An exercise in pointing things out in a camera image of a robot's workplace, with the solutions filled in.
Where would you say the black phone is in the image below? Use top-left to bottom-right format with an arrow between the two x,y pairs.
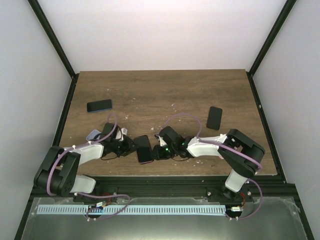
133,135 -> 154,164
86,99 -> 113,113

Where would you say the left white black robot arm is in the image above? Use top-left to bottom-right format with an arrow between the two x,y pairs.
33,122 -> 137,202

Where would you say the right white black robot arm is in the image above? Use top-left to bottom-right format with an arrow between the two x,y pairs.
151,126 -> 265,202

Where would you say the lavender phone case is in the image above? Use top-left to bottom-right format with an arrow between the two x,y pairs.
86,129 -> 101,141

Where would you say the black phone in blue case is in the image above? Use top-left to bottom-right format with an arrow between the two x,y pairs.
86,99 -> 113,113

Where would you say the black phone case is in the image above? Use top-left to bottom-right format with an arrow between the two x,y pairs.
206,106 -> 223,130

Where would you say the metal sheet panel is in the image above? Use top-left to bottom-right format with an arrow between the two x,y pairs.
16,197 -> 313,240

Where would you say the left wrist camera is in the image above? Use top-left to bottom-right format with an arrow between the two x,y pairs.
121,128 -> 128,135

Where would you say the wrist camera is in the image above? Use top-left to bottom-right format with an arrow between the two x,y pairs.
156,126 -> 184,147
121,128 -> 128,135

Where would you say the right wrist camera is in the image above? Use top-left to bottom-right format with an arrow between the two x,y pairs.
156,126 -> 184,147

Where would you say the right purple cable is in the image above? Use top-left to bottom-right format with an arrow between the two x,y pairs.
158,113 -> 263,171

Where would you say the purple cable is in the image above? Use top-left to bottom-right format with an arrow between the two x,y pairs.
158,113 -> 263,171
46,113 -> 119,196

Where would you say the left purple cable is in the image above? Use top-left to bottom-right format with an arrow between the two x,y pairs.
46,113 -> 119,196

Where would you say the light blue slotted cable duct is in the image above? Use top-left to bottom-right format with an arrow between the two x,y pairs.
36,204 -> 226,216

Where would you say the black aluminium frame rail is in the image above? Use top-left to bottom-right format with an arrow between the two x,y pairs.
72,175 -> 296,203

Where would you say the left black frame post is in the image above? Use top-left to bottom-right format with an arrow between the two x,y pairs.
26,0 -> 76,79

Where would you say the black frame post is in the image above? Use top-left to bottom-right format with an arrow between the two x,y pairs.
248,0 -> 298,76
26,0 -> 76,79

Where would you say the right black frame post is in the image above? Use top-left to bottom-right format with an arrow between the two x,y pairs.
248,0 -> 298,76

